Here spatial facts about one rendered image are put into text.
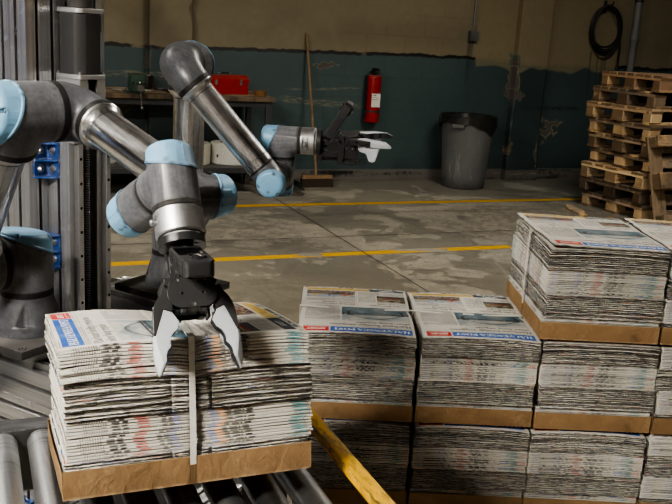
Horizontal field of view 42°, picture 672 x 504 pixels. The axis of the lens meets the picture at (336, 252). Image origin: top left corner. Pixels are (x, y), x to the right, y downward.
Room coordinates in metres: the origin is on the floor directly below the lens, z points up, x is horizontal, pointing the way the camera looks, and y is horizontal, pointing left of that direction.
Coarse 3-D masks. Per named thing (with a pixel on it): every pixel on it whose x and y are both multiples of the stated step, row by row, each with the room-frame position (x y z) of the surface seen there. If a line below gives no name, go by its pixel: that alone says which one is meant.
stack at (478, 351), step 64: (320, 320) 2.03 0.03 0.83; (384, 320) 2.06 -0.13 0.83; (448, 320) 2.09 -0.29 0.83; (512, 320) 2.12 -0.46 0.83; (320, 384) 1.96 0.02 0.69; (384, 384) 1.96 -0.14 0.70; (448, 384) 1.97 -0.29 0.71; (512, 384) 1.97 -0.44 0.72; (576, 384) 1.98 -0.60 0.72; (640, 384) 1.99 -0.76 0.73; (320, 448) 1.95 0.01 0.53; (384, 448) 1.96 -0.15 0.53; (448, 448) 1.96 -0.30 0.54; (512, 448) 1.96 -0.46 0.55; (576, 448) 1.97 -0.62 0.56; (640, 448) 1.97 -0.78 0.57
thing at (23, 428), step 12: (12, 420) 1.45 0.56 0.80; (24, 420) 1.45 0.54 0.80; (36, 420) 1.45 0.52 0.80; (0, 432) 1.40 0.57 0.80; (12, 432) 1.40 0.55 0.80; (24, 432) 1.41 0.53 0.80; (24, 444) 1.41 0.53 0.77; (24, 456) 1.41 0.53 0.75; (24, 468) 1.41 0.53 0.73; (24, 480) 1.41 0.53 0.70
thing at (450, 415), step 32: (320, 416) 1.95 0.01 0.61; (352, 416) 1.96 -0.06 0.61; (384, 416) 1.96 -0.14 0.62; (416, 416) 1.96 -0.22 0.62; (448, 416) 1.96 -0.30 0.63; (480, 416) 1.97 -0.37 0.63; (512, 416) 1.97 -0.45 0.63; (544, 416) 1.97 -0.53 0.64; (576, 416) 1.97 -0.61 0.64; (608, 416) 1.97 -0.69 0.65
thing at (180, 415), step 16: (176, 336) 1.22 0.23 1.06; (208, 336) 1.22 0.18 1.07; (176, 352) 1.20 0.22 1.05; (208, 352) 1.22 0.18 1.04; (176, 368) 1.20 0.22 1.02; (208, 368) 1.22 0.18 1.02; (176, 384) 1.19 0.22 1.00; (208, 384) 1.21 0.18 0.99; (176, 400) 1.19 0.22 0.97; (208, 400) 1.21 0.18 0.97; (176, 416) 1.19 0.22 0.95; (208, 416) 1.21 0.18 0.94; (176, 432) 1.19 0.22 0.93; (208, 432) 1.20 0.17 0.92; (176, 448) 1.18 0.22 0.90; (208, 448) 1.20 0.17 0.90
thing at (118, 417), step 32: (64, 320) 1.33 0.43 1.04; (96, 320) 1.33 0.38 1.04; (128, 320) 1.35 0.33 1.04; (64, 352) 1.14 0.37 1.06; (96, 352) 1.16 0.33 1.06; (128, 352) 1.17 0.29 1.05; (64, 384) 1.13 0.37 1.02; (96, 384) 1.15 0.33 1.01; (128, 384) 1.17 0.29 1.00; (160, 384) 1.19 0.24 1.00; (64, 416) 1.13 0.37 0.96; (96, 416) 1.15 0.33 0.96; (128, 416) 1.16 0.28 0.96; (160, 416) 1.19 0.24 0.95; (64, 448) 1.15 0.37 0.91; (96, 448) 1.14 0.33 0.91; (128, 448) 1.16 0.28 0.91; (160, 448) 1.18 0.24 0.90
